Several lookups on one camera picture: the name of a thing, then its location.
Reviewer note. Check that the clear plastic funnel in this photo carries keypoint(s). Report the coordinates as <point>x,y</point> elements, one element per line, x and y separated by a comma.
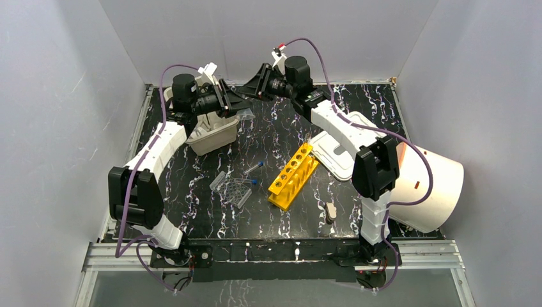
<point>245,114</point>

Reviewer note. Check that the clear well plate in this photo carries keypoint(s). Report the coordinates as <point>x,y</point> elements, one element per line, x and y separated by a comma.
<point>231,190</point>

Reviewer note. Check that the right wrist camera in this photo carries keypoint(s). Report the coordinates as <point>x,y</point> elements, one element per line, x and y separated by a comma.
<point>279,58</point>

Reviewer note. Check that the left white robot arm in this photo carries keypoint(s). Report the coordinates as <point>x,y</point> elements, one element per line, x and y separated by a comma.
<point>134,193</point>

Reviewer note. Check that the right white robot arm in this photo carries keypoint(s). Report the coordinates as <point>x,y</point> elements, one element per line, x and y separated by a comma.
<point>375,168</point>

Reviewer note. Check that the small beige stopper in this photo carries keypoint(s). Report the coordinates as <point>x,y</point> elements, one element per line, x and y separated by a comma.
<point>331,213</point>

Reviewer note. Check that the blue capped plastic tube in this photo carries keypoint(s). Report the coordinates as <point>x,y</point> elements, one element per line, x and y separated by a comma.
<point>253,167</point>

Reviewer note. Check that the aluminium frame rail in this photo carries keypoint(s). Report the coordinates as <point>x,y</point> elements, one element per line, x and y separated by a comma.
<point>416,254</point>

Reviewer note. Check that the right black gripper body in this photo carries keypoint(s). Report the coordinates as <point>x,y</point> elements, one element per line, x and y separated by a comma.
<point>264,77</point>

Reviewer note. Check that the beige plastic bin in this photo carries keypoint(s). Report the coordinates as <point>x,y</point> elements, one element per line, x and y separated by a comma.
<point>211,135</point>

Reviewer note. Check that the white centrifuge with orange lid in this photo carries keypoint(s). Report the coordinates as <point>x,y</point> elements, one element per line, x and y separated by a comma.
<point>413,183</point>

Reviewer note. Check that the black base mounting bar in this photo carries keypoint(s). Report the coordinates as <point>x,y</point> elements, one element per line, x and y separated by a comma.
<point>276,259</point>

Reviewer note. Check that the yellow test tube rack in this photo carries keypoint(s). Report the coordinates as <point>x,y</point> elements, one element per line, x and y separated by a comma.
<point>293,177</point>

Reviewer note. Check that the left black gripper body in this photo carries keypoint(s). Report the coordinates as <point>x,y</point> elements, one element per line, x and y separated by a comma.
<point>225,98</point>

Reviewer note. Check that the white bin lid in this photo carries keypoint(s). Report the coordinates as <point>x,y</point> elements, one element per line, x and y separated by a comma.
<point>335,157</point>

